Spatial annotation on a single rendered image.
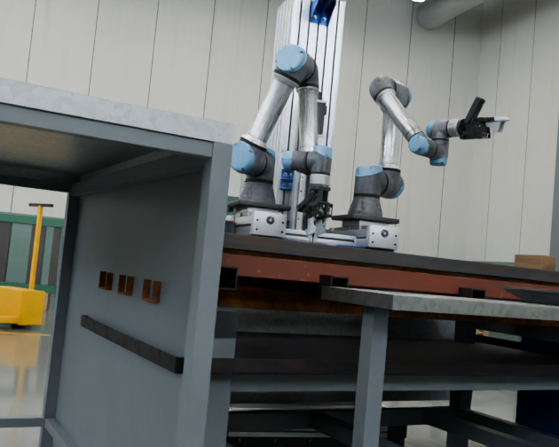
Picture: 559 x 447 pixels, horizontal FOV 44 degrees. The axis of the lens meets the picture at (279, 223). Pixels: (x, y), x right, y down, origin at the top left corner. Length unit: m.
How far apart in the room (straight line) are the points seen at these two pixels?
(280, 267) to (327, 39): 1.80
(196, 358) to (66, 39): 11.29
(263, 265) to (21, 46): 11.01
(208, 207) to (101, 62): 11.12
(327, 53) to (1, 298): 4.77
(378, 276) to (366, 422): 0.41
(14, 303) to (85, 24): 6.66
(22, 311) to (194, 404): 5.63
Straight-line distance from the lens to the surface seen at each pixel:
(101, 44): 12.47
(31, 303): 6.96
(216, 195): 1.32
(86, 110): 1.26
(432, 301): 1.43
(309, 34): 3.20
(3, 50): 12.38
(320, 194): 2.55
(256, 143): 2.68
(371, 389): 1.50
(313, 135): 2.76
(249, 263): 1.55
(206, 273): 1.31
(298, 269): 1.61
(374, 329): 1.49
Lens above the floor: 0.78
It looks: 4 degrees up
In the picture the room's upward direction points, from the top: 5 degrees clockwise
